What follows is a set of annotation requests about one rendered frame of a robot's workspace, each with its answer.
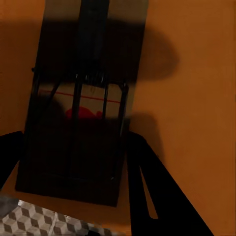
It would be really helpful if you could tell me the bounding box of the mousetrap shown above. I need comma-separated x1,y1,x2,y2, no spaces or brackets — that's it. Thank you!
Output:
15,0,149,207

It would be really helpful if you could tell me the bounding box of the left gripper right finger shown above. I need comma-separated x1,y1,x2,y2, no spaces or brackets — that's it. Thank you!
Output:
126,130,214,236

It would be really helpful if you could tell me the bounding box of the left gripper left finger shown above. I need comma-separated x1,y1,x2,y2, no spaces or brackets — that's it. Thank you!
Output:
0,131,23,189

